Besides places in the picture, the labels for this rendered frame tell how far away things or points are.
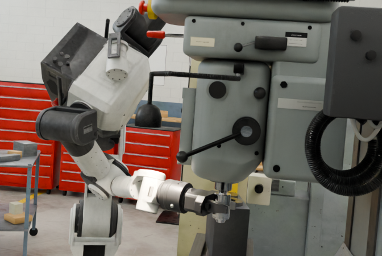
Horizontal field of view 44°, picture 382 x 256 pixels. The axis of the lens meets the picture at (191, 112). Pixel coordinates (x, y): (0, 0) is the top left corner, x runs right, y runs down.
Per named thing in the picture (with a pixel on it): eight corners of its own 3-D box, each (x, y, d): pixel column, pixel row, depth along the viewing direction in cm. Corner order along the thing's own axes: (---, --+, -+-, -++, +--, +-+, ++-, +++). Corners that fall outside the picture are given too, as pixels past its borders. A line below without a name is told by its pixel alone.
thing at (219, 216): (209, 217, 128) (211, 197, 128) (216, 214, 132) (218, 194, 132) (225, 221, 126) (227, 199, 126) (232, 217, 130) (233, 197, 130)
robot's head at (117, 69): (104, 83, 143) (106, 67, 135) (106, 56, 148) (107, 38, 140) (126, 85, 144) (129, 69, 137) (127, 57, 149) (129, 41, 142)
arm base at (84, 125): (40, 150, 144) (29, 119, 138) (64, 127, 154) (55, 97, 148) (82, 157, 138) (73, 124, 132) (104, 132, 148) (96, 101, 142)
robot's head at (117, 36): (109, 71, 144) (102, 57, 137) (111, 48, 148) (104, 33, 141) (129, 69, 143) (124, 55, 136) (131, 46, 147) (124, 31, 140)
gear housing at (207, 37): (181, 54, 116) (184, 13, 116) (192, 61, 141) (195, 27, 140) (319, 64, 112) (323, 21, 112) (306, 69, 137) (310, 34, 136)
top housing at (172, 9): (145, 11, 116) (150, -55, 115) (164, 25, 142) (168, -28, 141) (341, 22, 111) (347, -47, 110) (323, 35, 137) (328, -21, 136)
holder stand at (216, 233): (211, 260, 161) (215, 203, 160) (204, 239, 183) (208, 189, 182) (245, 262, 162) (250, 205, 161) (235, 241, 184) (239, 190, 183)
